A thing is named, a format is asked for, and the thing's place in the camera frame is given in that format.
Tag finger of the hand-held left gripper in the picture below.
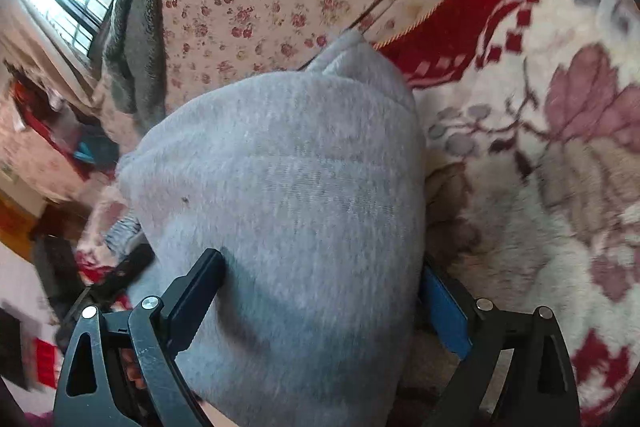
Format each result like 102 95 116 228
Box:
87 244 156 304

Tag blue cloth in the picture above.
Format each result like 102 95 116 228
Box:
74 134 120 168

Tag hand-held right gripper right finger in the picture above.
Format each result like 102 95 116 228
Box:
419 264 581 427

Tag floral bedding pile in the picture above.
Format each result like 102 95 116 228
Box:
0 97 101 208

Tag light grey fleece pants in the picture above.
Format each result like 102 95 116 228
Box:
116 29 428 427

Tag dark grey fleece cloth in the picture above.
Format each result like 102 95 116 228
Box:
100 0 201 128

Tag red and white printed blanket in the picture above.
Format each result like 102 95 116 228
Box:
75 0 640 427

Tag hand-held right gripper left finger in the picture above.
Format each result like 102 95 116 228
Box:
52 248 226 427

